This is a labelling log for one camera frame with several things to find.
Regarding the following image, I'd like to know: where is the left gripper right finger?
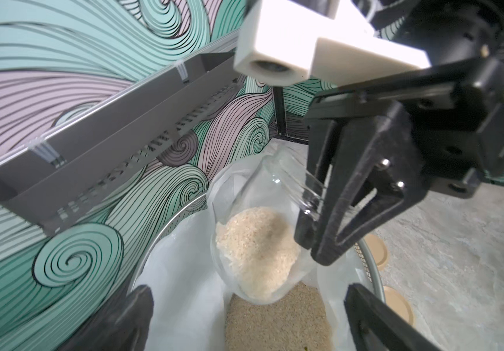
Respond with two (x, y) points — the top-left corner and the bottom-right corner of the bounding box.
(344, 283), (439, 351)

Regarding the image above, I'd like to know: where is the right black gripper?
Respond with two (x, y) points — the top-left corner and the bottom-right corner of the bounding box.
(310, 1), (504, 266)

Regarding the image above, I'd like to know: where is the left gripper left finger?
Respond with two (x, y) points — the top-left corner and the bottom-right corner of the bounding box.
(58, 285), (154, 350)

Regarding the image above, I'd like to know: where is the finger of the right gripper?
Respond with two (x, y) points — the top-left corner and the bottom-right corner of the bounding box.
(294, 119), (340, 250)

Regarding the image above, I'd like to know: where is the beige jar lid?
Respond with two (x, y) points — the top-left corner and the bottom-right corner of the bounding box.
(383, 286), (414, 326)
(364, 234), (390, 271)

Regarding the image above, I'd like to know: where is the jar with beige lid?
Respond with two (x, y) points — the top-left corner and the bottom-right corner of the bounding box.
(207, 146), (314, 305)

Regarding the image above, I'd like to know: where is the silver mesh waste bin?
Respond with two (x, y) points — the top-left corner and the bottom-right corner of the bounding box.
(127, 193), (386, 303)

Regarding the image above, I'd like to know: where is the white plastic bin liner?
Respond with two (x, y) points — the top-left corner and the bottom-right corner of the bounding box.
(132, 195), (373, 350)

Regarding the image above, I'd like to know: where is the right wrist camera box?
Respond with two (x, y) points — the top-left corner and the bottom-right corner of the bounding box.
(234, 1), (431, 86)

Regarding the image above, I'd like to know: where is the black perforated wall shelf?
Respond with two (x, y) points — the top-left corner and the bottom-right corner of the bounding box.
(0, 53), (240, 236)

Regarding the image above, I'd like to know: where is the aluminium wall rail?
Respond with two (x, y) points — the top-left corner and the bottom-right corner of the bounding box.
(0, 31), (239, 168)

